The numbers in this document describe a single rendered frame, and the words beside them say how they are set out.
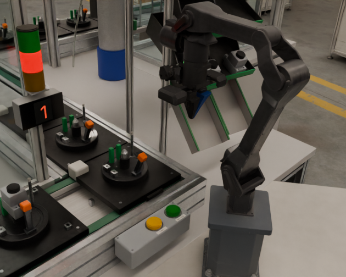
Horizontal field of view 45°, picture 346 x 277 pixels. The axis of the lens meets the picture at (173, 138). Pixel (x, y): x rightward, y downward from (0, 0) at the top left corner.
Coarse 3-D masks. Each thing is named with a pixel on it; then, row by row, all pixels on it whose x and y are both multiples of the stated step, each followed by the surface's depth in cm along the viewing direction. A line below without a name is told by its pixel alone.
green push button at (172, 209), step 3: (168, 207) 113; (171, 207) 113; (174, 207) 113; (177, 207) 113; (165, 210) 113; (168, 210) 112; (171, 210) 112; (174, 210) 112; (177, 210) 112; (180, 210) 113; (168, 213) 112; (171, 213) 111; (174, 213) 111; (177, 213) 112; (171, 216) 112; (174, 216) 112
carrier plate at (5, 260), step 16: (0, 208) 110; (48, 208) 111; (64, 208) 111; (80, 224) 106; (48, 240) 101; (64, 240) 102; (0, 256) 96; (16, 256) 97; (32, 256) 97; (48, 256) 99; (0, 272) 92; (16, 272) 94
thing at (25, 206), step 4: (20, 204) 96; (24, 204) 96; (28, 204) 96; (20, 208) 97; (24, 208) 96; (28, 208) 96; (24, 212) 97; (28, 212) 97; (24, 216) 98; (28, 216) 98; (28, 220) 98; (28, 224) 99; (32, 224) 100; (28, 228) 99
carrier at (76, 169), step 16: (128, 144) 140; (80, 160) 127; (96, 160) 131; (112, 160) 126; (128, 160) 123; (80, 176) 123; (96, 176) 124; (112, 176) 121; (128, 176) 121; (144, 176) 123; (160, 176) 125; (176, 176) 126; (96, 192) 118; (112, 192) 118; (128, 192) 118; (144, 192) 118; (112, 208) 114; (128, 208) 114
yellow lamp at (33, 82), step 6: (24, 72) 102; (42, 72) 103; (24, 78) 103; (30, 78) 102; (36, 78) 102; (42, 78) 104; (24, 84) 104; (30, 84) 103; (36, 84) 103; (42, 84) 104; (30, 90) 104; (36, 90) 104
